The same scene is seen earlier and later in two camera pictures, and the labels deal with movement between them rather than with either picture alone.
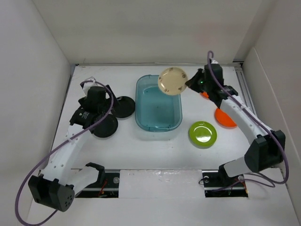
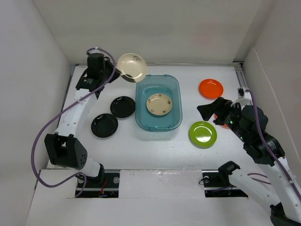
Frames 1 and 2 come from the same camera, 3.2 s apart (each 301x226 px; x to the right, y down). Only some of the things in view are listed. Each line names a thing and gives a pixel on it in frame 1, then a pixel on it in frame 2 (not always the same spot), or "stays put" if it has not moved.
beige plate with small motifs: [172, 81] to [159, 104]
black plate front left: [106, 128] stays put
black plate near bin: [124, 107] stays put
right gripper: [192, 83] to [220, 106]
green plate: [202, 134] stays put
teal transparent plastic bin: [155, 111] stays put
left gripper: [108, 101] to [107, 63]
